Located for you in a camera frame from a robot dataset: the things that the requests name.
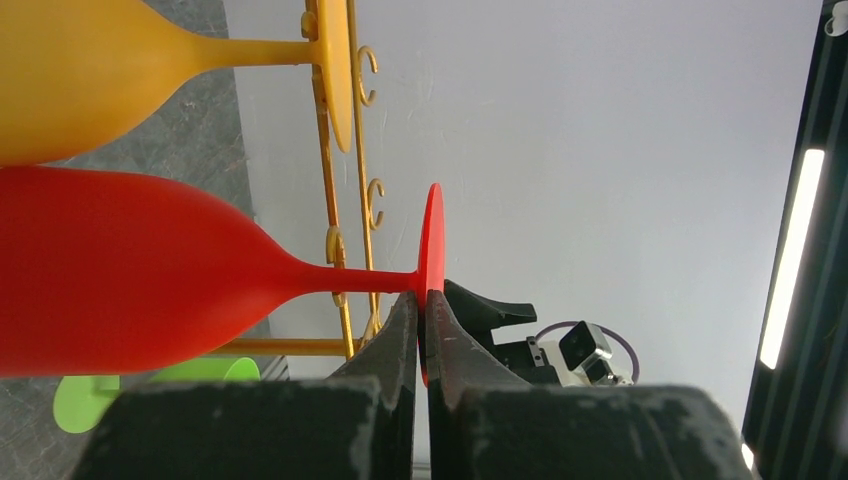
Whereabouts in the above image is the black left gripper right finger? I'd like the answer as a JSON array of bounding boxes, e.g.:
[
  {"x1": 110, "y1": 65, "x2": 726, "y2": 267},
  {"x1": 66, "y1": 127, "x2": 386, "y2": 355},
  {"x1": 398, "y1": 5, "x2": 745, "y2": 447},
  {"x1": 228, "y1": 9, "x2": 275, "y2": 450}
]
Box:
[{"x1": 423, "y1": 291, "x2": 752, "y2": 479}]

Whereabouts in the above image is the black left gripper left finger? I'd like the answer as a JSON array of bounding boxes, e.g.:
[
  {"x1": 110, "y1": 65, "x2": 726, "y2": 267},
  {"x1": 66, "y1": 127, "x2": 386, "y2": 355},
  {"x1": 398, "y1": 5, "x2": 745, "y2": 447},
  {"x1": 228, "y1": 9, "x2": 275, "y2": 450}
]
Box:
[{"x1": 73, "y1": 292, "x2": 419, "y2": 479}]

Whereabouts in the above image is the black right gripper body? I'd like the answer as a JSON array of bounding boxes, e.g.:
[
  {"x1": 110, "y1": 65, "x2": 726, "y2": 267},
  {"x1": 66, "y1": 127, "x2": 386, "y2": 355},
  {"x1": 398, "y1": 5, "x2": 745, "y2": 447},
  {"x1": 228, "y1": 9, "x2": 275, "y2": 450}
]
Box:
[{"x1": 486, "y1": 336, "x2": 561, "y2": 386}]

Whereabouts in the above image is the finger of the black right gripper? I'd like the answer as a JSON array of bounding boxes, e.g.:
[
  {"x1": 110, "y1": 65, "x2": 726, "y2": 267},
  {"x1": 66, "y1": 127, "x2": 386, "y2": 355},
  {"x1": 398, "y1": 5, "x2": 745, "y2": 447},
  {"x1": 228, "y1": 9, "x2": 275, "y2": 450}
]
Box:
[{"x1": 444, "y1": 280, "x2": 538, "y2": 332}]

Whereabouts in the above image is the red plastic wine glass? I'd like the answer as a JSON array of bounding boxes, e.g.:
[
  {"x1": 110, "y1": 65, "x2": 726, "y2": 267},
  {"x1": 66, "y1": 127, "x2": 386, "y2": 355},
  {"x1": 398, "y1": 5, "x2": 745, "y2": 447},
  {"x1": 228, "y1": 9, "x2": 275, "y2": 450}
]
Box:
[{"x1": 1, "y1": 167, "x2": 445, "y2": 377}]

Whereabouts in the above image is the yellow plastic wine glass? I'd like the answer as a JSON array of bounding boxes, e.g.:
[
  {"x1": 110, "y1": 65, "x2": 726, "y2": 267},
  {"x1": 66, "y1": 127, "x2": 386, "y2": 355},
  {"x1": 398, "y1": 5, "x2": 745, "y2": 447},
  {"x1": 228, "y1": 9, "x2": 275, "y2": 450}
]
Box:
[{"x1": 1, "y1": 1, "x2": 353, "y2": 167}]

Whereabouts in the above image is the green plastic wine glass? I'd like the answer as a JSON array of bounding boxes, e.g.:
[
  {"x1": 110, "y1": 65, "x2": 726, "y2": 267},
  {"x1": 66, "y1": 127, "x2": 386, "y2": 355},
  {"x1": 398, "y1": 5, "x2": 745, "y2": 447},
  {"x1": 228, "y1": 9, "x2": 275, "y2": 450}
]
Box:
[{"x1": 53, "y1": 357, "x2": 260, "y2": 434}]

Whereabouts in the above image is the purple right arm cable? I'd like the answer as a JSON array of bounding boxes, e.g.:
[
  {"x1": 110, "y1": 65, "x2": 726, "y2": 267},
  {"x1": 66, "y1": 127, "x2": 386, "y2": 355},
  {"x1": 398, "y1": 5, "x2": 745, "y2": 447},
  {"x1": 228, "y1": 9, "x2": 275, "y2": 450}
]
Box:
[{"x1": 533, "y1": 320, "x2": 641, "y2": 386}]

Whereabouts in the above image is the gold wire wine glass rack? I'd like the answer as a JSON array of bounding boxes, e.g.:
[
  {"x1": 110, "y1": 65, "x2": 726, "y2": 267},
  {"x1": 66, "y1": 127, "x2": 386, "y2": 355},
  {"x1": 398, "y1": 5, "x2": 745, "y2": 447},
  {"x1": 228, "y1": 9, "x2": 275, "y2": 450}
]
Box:
[{"x1": 216, "y1": 1, "x2": 385, "y2": 359}]

